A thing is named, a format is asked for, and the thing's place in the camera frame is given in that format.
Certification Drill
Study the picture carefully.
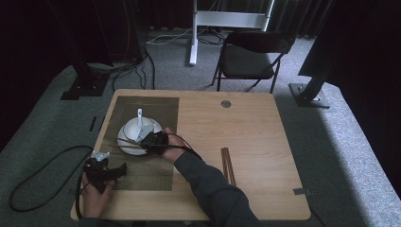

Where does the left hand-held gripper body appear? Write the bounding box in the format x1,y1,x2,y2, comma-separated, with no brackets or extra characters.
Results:
83,150,112,192

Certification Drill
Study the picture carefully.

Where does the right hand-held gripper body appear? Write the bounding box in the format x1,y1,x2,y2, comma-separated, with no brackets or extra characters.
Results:
135,125,169,155

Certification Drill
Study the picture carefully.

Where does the white plate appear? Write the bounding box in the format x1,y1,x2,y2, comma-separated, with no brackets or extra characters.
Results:
116,117,165,156

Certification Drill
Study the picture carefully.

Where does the person's right hand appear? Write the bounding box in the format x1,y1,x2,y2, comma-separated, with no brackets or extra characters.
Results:
162,128,187,164

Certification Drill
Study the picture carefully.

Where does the person's left hand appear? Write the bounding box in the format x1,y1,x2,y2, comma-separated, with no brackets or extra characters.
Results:
80,173,116,218

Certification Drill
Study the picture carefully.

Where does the white bowl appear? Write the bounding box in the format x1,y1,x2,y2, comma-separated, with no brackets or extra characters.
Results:
122,116,155,142

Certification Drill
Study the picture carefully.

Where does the white ceramic spoon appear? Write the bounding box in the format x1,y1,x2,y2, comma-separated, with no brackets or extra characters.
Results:
135,108,145,133

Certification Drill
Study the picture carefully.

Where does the brown placemat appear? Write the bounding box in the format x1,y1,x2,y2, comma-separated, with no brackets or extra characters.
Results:
99,96,180,192

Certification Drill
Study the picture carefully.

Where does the black stand with square base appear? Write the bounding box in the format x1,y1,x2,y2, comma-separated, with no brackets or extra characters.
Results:
46,0,110,101

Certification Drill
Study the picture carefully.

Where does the black folding chair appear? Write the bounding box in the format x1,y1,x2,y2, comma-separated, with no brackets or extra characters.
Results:
210,29,297,95

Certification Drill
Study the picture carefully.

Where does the white metal stand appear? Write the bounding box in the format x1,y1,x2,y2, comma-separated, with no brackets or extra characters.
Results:
188,0,275,66

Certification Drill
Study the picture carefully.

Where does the grey tape strip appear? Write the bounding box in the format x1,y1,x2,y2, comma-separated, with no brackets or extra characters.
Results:
292,187,313,196

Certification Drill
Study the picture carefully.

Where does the black slanted stand with base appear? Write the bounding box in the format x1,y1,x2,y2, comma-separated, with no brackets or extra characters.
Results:
288,46,337,109

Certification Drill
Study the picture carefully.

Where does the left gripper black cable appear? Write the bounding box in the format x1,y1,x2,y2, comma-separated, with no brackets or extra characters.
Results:
75,159,93,222

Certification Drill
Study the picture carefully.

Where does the thick black floor cable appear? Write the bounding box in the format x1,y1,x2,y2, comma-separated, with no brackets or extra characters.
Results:
9,145,95,213

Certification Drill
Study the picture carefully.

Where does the black cable bundle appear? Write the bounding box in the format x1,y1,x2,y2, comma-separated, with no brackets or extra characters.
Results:
112,46,156,91

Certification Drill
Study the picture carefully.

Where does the white floor cable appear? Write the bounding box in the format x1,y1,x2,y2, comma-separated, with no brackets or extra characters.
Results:
146,27,194,45

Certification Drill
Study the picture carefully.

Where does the thin black cable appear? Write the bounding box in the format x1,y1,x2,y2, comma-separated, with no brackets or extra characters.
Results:
306,204,329,227

